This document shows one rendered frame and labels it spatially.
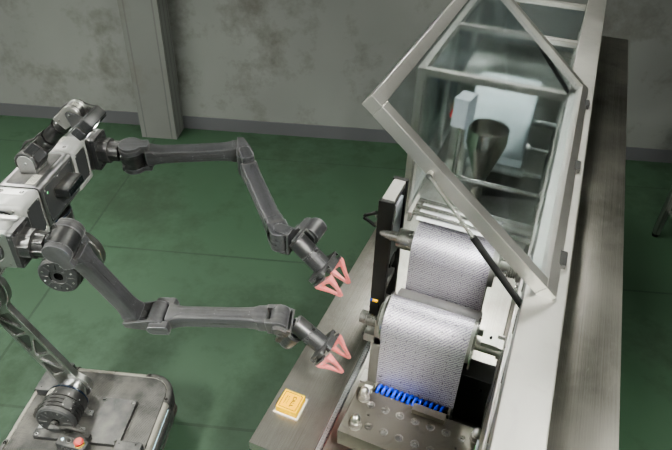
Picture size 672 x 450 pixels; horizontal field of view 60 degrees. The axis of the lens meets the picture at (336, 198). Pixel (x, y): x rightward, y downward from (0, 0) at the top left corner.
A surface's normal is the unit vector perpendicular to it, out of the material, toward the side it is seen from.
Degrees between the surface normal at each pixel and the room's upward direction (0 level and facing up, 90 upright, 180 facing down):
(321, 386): 0
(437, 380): 90
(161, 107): 90
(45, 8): 90
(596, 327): 0
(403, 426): 0
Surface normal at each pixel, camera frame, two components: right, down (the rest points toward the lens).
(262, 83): -0.09, 0.57
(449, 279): -0.39, 0.55
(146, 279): 0.03, -0.82
